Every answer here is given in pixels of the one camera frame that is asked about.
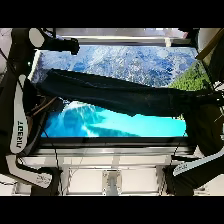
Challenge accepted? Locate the black garment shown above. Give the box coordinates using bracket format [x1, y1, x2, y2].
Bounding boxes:
[35, 68, 224, 118]

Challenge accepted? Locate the brown clothes hanger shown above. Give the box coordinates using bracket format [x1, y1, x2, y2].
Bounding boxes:
[30, 95, 58, 117]

